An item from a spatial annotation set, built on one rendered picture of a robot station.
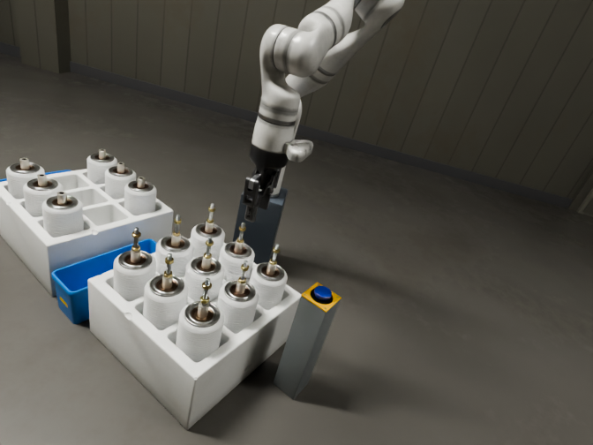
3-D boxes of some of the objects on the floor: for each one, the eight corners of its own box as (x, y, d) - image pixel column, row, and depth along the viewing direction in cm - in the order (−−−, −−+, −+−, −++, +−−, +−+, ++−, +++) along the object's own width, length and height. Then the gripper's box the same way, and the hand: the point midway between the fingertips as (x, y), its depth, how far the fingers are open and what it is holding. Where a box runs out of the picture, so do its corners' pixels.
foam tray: (112, 205, 153) (111, 164, 144) (169, 252, 135) (174, 210, 127) (-4, 231, 123) (-12, 183, 115) (52, 297, 106) (46, 245, 97)
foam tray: (201, 274, 130) (207, 230, 121) (288, 339, 114) (303, 295, 105) (89, 330, 100) (86, 278, 91) (187, 431, 83) (195, 380, 75)
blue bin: (148, 266, 127) (150, 237, 121) (168, 283, 122) (171, 254, 116) (52, 305, 104) (48, 271, 98) (72, 328, 99) (70, 294, 93)
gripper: (268, 128, 79) (254, 196, 86) (236, 145, 66) (223, 222, 73) (301, 139, 77) (284, 207, 85) (275, 158, 64) (258, 236, 72)
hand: (257, 208), depth 79 cm, fingers open, 6 cm apart
